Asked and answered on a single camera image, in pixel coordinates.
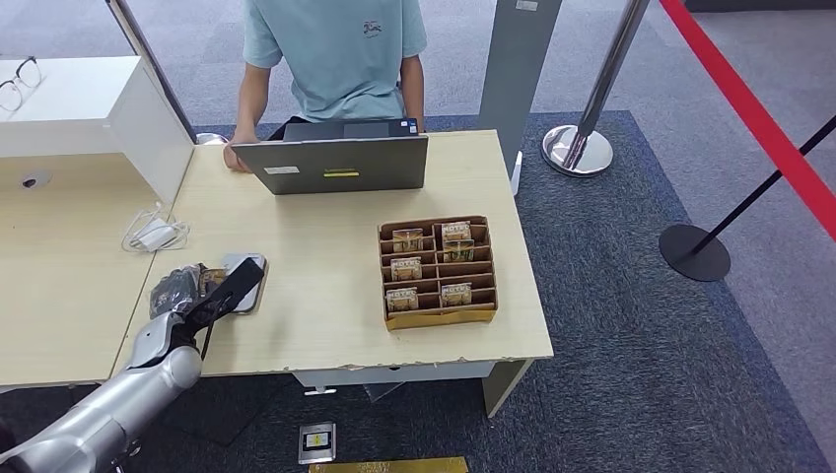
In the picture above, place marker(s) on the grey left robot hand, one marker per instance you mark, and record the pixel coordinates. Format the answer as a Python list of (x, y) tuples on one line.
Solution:
[(176, 294)]

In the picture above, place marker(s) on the grey laptop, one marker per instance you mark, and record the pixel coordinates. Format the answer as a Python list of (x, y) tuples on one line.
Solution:
[(339, 163)]

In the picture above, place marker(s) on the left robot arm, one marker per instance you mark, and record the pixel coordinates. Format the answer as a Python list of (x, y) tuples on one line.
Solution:
[(130, 391)]

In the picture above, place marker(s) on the person's right hand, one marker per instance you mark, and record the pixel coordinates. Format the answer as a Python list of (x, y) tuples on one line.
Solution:
[(234, 156)]

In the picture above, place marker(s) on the black stanchion post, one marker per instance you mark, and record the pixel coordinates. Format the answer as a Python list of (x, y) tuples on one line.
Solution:
[(693, 253)]

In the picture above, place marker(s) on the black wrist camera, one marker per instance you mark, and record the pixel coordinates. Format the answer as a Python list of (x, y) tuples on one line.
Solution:
[(232, 287)]

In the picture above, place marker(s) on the grey standing panel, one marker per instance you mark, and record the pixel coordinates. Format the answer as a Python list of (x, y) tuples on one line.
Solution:
[(516, 78)]

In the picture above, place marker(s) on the person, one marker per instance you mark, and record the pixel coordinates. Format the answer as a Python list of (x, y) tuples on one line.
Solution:
[(333, 59)]

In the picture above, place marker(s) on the clear plastic film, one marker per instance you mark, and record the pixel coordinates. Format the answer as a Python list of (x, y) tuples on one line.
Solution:
[(171, 294)]

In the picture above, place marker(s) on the gold patterned ID card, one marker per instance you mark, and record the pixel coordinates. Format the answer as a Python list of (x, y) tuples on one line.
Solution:
[(212, 281)]

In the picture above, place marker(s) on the cardboard card organizer box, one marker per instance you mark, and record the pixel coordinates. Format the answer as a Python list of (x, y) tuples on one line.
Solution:
[(437, 318)]

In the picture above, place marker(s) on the red barrier belt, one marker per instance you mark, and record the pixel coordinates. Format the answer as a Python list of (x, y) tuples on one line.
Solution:
[(751, 104)]

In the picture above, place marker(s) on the metal floor socket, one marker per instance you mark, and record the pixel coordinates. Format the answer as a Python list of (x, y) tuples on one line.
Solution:
[(317, 444)]

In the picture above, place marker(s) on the desk leg panel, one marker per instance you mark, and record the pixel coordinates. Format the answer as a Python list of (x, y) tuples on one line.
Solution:
[(503, 386)]

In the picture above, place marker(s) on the chrome stanchion post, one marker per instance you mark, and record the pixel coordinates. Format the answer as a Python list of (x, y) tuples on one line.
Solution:
[(578, 150), (152, 65)]

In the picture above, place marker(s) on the dark blue carpet rug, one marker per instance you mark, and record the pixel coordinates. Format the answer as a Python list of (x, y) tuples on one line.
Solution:
[(620, 326)]

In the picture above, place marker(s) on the person's left forearm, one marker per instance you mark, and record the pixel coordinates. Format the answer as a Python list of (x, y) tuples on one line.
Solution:
[(413, 98)]

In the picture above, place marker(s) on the yellow floor tape strip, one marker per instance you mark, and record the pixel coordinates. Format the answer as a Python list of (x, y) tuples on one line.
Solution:
[(392, 465)]

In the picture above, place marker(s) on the grey card reader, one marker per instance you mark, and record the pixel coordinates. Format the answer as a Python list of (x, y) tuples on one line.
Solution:
[(251, 297)]

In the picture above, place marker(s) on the person's right forearm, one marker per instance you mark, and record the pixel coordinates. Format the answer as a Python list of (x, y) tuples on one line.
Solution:
[(249, 108)]

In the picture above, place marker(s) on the white power adapter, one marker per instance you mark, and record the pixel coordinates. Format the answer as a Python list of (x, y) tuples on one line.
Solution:
[(155, 235)]

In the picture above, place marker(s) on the white cabinet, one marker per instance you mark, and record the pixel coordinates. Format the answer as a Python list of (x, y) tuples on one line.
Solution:
[(78, 101)]

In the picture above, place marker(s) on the black rimmed eyeglasses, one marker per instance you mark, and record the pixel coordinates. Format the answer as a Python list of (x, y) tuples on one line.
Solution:
[(29, 72)]

